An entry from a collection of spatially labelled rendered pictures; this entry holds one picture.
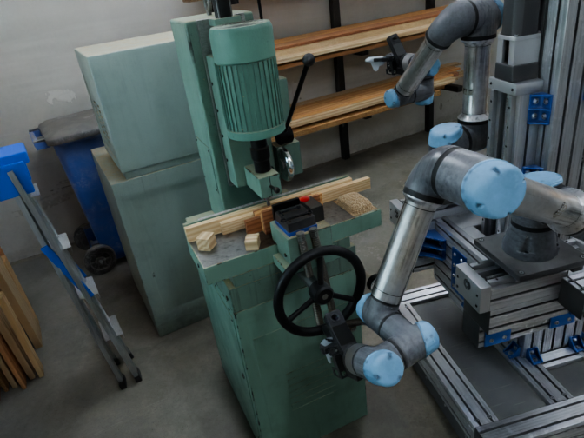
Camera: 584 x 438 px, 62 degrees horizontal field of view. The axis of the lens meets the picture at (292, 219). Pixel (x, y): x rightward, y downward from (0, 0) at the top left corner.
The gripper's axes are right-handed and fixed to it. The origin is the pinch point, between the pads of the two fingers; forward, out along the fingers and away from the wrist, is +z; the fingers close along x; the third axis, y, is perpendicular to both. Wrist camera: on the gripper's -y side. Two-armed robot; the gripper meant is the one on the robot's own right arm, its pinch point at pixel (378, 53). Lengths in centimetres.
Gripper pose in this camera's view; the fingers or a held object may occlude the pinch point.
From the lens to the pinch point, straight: 231.5
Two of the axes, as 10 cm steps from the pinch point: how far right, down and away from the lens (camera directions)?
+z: -4.6, -3.6, 8.1
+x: 8.5, -4.3, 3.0
